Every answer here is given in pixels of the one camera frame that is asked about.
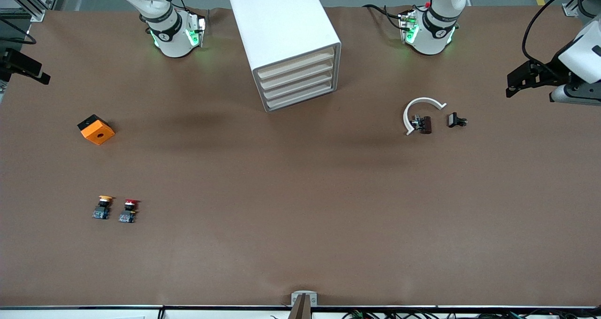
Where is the cream cabinet drawer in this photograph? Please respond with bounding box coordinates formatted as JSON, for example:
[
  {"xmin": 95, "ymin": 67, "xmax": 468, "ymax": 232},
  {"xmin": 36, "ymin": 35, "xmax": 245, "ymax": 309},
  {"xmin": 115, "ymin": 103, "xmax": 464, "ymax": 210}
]
[
  {"xmin": 259, "ymin": 58, "xmax": 337, "ymax": 90},
  {"xmin": 261, "ymin": 70, "xmax": 337, "ymax": 101},
  {"xmin": 264, "ymin": 81, "xmax": 338, "ymax": 111},
  {"xmin": 256, "ymin": 47, "xmax": 336, "ymax": 80}
]

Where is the black and white table rail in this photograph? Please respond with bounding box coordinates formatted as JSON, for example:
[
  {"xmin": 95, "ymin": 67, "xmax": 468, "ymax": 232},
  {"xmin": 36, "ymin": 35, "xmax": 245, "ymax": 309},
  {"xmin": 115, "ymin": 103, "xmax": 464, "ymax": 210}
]
[{"xmin": 0, "ymin": 304, "xmax": 601, "ymax": 319}]

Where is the red push button switch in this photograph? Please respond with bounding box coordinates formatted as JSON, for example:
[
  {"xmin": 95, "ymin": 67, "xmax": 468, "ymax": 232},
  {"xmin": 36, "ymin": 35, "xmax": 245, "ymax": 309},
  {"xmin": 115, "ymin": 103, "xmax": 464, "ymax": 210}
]
[{"xmin": 118, "ymin": 199, "xmax": 141, "ymax": 224}]

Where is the brown paper table cover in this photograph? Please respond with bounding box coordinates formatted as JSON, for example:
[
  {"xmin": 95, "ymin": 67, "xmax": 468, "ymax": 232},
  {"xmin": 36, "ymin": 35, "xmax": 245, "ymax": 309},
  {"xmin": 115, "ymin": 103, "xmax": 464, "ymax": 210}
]
[{"xmin": 0, "ymin": 5, "xmax": 601, "ymax": 308}]

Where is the white curved plastic part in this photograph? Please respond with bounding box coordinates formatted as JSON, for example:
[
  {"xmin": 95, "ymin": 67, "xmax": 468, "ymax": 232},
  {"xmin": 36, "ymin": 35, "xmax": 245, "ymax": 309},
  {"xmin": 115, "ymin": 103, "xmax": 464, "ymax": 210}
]
[{"xmin": 403, "ymin": 97, "xmax": 447, "ymax": 136}]

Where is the grey metal bracket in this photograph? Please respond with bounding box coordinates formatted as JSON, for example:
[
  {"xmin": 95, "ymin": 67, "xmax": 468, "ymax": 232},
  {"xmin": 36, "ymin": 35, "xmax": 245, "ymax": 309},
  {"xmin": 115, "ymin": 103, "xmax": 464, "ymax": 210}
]
[{"xmin": 291, "ymin": 290, "xmax": 318, "ymax": 307}]

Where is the aluminium camera mount bar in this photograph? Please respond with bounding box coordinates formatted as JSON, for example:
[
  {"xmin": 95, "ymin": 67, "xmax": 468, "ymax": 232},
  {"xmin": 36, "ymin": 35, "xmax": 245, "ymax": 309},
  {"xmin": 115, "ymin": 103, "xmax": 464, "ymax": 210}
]
[{"xmin": 288, "ymin": 294, "xmax": 312, "ymax": 319}]

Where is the orange box with hole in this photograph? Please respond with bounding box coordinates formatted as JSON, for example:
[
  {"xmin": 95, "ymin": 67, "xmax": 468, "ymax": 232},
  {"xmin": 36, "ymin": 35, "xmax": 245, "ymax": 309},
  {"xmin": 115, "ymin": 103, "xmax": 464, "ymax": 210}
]
[{"xmin": 77, "ymin": 114, "xmax": 116, "ymax": 146}]

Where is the black arm base cable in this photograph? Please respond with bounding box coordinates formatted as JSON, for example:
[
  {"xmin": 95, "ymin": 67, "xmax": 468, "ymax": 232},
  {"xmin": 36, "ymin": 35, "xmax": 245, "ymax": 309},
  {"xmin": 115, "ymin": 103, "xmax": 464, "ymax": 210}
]
[{"xmin": 362, "ymin": 3, "xmax": 409, "ymax": 31}]

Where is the yellow push button switch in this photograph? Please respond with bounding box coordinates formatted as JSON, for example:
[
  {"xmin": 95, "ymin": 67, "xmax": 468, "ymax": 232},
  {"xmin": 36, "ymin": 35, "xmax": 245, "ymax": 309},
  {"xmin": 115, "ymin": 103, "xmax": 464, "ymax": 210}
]
[{"xmin": 92, "ymin": 195, "xmax": 115, "ymax": 220}]

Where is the white drawer cabinet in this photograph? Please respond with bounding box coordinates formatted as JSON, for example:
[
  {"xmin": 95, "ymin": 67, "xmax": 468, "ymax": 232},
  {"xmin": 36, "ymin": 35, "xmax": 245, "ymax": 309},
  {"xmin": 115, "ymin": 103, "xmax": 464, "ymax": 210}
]
[{"xmin": 227, "ymin": 0, "xmax": 342, "ymax": 113}]

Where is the black cable bundle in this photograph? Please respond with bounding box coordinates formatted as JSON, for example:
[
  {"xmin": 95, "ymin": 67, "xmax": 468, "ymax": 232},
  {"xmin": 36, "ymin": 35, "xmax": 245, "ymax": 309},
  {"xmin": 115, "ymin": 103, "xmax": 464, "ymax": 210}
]
[{"xmin": 342, "ymin": 310, "xmax": 601, "ymax": 319}]

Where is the dark brown terminal block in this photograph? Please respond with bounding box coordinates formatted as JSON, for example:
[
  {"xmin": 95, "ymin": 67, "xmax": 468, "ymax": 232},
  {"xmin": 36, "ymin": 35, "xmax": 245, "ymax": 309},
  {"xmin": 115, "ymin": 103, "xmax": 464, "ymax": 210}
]
[{"xmin": 411, "ymin": 116, "xmax": 433, "ymax": 135}]

